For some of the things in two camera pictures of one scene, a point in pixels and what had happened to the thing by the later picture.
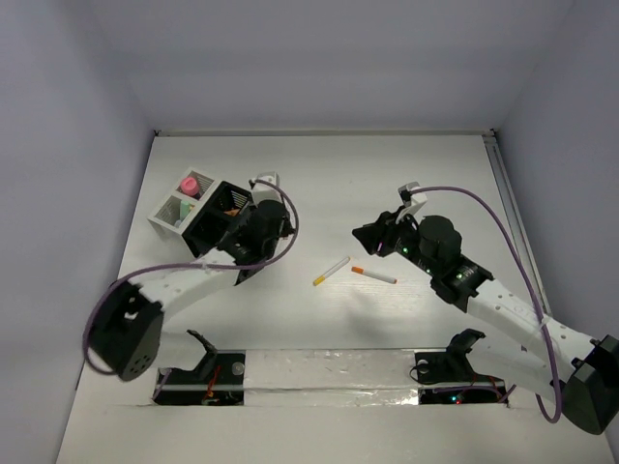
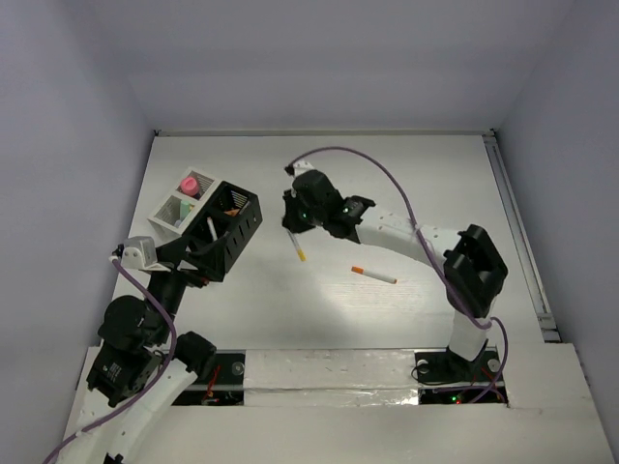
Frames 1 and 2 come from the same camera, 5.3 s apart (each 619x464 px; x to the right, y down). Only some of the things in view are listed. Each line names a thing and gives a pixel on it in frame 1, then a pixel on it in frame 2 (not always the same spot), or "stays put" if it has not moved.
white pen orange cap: x=373 y=275 stays put
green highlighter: x=185 y=207 stays put
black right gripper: x=384 y=228 -> x=291 y=219
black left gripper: x=237 y=240 -> x=179 y=261
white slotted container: x=179 y=206 stays put
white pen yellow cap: x=322 y=277 -> x=301 y=254
